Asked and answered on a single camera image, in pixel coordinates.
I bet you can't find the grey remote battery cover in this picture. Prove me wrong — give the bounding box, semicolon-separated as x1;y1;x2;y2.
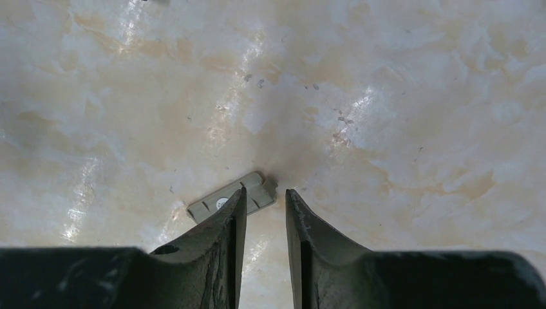
186;171;278;224

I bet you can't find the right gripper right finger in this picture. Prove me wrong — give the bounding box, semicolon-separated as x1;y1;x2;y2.
285;189;545;308

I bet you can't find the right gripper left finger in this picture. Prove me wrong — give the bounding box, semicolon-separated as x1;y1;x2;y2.
1;188;247;308

